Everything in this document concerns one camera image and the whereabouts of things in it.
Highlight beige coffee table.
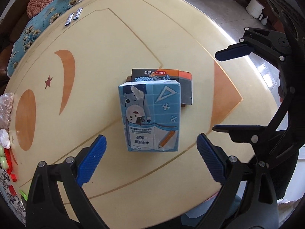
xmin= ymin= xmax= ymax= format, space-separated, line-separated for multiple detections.
xmin=6 ymin=0 xmax=277 ymax=228

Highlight blue cartoon milk carton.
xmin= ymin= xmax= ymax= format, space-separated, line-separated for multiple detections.
xmin=118 ymin=82 xmax=181 ymax=152

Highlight red tray with green apples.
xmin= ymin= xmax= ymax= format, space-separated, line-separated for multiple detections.
xmin=0 ymin=145 xmax=18 ymax=182

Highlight blue floral sofa blanket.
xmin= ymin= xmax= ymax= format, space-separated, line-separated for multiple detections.
xmin=7 ymin=0 xmax=82 ymax=77

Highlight small white plastic bag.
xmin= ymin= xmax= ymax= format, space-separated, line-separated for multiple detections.
xmin=0 ymin=129 xmax=11 ymax=149

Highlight two small battery packs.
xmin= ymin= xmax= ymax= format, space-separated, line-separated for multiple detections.
xmin=65 ymin=7 xmax=83 ymax=27

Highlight white appliance on floor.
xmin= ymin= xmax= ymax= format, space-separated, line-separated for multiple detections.
xmin=246 ymin=0 xmax=265 ymax=20

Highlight plastic bag of nuts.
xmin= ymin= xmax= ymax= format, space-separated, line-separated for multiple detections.
xmin=0 ymin=93 xmax=14 ymax=130

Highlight black orange small box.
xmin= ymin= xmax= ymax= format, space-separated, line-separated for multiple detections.
xmin=126 ymin=68 xmax=193 ymax=106

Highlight pink round cushion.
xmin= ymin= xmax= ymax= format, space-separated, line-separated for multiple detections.
xmin=26 ymin=0 xmax=54 ymax=19

